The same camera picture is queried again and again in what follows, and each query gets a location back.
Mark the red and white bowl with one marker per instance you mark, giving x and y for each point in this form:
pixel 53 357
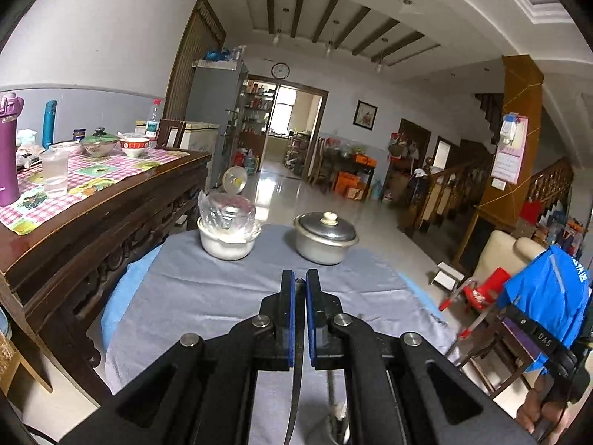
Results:
pixel 135 147

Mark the orange wooden pillar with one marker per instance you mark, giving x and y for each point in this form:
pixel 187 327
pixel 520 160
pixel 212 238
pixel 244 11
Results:
pixel 514 97

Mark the aluminium pot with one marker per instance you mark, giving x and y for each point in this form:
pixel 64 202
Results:
pixel 324 252

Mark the person's right hand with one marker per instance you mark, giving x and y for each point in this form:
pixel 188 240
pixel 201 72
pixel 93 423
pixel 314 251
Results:
pixel 529 410

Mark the round white yellow fan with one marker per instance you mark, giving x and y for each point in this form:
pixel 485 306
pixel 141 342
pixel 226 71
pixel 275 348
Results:
pixel 235 180

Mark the dark metal utensil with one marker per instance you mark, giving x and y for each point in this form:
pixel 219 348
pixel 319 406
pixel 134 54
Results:
pixel 296 389

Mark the round wall clock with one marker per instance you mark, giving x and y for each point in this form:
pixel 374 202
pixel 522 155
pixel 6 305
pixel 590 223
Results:
pixel 280 70

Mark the blue jacket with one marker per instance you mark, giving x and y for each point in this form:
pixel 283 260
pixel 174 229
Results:
pixel 551 296

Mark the carved wooden sideboard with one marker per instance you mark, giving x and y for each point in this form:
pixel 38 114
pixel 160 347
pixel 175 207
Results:
pixel 106 236

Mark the blue cloth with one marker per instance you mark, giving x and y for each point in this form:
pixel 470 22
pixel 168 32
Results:
pixel 129 282

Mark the clear plastic bag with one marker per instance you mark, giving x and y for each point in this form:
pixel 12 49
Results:
pixel 227 213

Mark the pink checked tablecloth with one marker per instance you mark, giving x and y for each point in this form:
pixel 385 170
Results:
pixel 92 178

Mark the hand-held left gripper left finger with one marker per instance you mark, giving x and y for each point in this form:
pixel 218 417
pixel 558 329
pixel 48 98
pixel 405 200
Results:
pixel 290 324

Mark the bowl with glass lid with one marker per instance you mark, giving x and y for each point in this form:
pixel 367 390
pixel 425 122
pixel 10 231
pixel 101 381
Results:
pixel 99 144

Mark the orange boxes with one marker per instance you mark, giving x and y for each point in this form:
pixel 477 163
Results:
pixel 352 185

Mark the small white stool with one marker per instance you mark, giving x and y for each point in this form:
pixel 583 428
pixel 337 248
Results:
pixel 447 277

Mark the brown wooden door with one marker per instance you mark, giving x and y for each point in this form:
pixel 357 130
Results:
pixel 194 65

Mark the pink wall calendar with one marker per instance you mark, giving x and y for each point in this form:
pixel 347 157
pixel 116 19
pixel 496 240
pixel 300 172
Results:
pixel 508 153

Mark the cream armchair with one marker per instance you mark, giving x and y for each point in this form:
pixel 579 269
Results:
pixel 505 252

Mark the white chest freezer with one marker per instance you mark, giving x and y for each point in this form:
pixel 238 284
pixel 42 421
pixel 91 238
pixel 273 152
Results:
pixel 199 139

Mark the shelf of bottles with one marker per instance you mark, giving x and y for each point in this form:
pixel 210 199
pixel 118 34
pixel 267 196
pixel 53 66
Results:
pixel 257 120

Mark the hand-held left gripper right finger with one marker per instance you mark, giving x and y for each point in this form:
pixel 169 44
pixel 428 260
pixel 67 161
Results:
pixel 309 324

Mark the grey cloth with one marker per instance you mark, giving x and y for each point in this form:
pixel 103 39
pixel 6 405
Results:
pixel 208 296

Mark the dark wooden chair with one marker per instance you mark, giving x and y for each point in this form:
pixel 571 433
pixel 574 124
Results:
pixel 500 357

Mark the red-capped plastic water bottle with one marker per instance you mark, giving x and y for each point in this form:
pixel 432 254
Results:
pixel 154 118

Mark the blue thermos flask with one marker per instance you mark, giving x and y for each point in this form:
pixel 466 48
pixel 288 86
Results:
pixel 49 125

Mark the red plastic chair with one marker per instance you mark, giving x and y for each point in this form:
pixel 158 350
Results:
pixel 486 289

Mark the blue water jug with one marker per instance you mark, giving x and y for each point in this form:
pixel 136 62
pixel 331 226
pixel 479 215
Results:
pixel 376 190

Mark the grey refrigerator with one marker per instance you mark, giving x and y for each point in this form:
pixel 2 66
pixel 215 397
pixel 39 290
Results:
pixel 215 102

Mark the framed wall picture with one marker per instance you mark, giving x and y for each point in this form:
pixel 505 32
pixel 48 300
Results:
pixel 365 114

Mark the wooden chair back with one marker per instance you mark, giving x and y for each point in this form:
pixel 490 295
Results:
pixel 170 134

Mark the wooden stair railing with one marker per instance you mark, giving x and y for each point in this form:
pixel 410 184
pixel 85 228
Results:
pixel 449 190

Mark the clear plastic cup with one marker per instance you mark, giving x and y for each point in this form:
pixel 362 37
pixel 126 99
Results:
pixel 55 176

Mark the white ceramic bowl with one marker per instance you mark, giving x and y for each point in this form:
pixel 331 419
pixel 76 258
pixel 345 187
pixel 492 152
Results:
pixel 227 248

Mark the aluminium pot lid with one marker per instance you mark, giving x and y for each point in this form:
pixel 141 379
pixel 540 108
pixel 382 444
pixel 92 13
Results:
pixel 324 229

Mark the small dark jar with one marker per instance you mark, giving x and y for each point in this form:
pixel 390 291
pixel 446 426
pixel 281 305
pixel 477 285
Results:
pixel 79 135

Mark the purple drinking bottle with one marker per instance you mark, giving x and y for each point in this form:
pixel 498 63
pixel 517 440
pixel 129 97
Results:
pixel 8 157

